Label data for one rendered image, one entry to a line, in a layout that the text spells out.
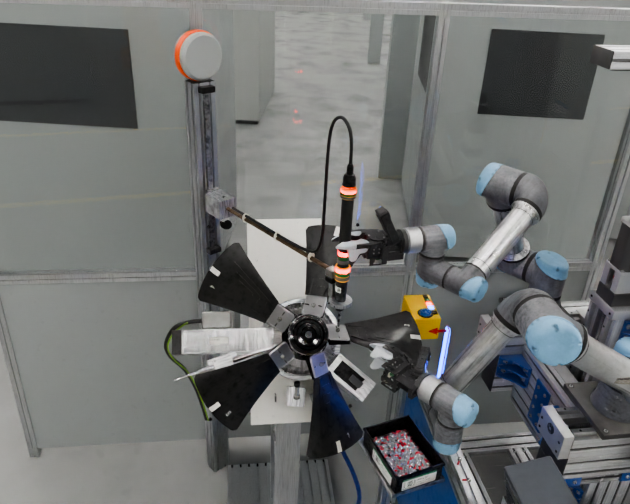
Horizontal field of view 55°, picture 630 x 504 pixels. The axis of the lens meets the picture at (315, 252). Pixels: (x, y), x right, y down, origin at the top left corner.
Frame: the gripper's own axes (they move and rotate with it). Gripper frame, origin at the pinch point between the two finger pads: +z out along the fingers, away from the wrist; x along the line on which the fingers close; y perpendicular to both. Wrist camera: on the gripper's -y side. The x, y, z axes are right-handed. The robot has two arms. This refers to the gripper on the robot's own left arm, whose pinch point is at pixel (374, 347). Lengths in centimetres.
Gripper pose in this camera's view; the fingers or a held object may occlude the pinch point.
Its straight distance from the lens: 181.8
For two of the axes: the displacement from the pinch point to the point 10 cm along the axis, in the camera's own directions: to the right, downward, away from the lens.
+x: 0.4, 8.4, 5.4
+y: -7.2, 4.0, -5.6
